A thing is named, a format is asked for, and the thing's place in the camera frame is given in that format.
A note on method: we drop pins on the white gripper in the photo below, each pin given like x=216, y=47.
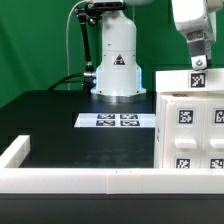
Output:
x=196, y=21

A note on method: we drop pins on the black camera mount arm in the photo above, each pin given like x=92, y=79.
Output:
x=90, y=14

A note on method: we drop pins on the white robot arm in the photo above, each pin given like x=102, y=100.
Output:
x=118, y=77

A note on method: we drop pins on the white cabinet body box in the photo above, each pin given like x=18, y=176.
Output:
x=162, y=101

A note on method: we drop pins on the small white tagged block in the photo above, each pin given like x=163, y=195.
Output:
x=210, y=80

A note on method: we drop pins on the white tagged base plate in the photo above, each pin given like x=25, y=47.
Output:
x=115, y=120

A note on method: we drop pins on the white border fence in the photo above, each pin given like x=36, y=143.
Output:
x=14, y=179

